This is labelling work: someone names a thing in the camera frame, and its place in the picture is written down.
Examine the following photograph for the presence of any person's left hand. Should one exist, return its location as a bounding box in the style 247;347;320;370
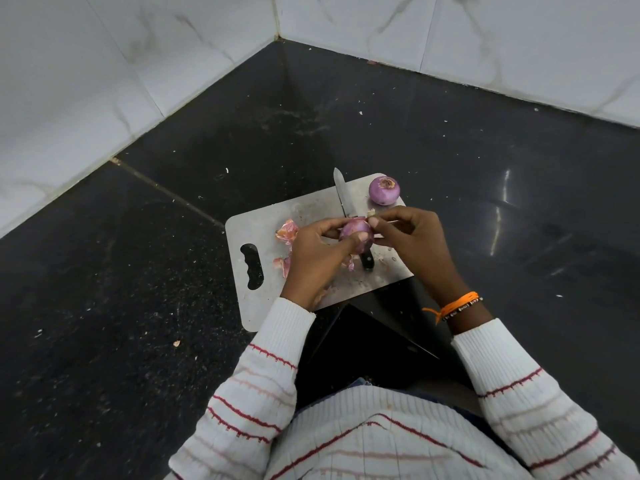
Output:
279;217;371;313

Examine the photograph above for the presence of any person's right hand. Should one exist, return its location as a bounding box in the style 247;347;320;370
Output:
367;205;471;308

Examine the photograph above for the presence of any purple onion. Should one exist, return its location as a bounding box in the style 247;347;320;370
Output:
339;217;376;255
368;175;401;207

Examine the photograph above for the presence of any black handled kitchen knife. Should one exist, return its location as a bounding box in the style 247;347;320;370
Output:
333;167;376;271

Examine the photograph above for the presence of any person's right forearm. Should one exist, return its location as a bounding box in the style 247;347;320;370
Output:
439;299;640;480

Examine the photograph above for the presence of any person's left forearm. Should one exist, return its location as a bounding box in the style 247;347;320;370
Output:
165;297;317;480

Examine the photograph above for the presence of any orange thread wristband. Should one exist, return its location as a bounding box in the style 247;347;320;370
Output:
421;291;480;325

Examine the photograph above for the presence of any steel cutting board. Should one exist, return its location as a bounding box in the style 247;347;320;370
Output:
225;173;415;333

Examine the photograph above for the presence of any white red striped sweater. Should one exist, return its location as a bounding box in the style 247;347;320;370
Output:
265;384;536;480

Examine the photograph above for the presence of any beaded bracelet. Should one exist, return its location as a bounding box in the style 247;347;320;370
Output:
442;296;484;322

